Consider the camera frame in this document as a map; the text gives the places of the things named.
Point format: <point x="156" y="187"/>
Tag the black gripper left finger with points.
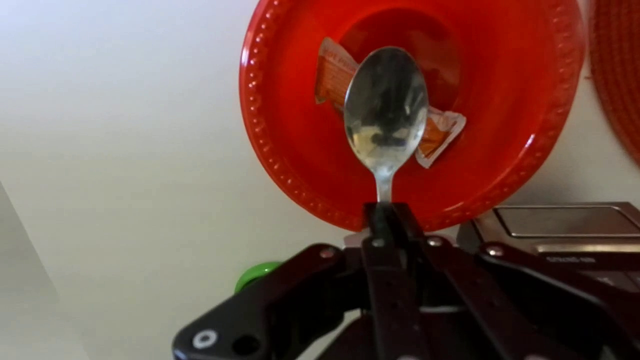
<point x="284" y="310"/>

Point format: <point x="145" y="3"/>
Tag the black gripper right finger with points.
<point x="509" y="303"/>

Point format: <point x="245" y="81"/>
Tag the silver metal spoon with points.
<point x="384" y="115"/>

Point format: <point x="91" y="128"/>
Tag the red plastic bowl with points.
<point x="511" y="66"/>

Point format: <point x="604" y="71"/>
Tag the green plastic object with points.
<point x="255" y="272"/>

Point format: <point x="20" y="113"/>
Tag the orange snack packet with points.
<point x="336" y="66"/>

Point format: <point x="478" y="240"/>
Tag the round red woven placemat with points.
<point x="615" y="60"/>

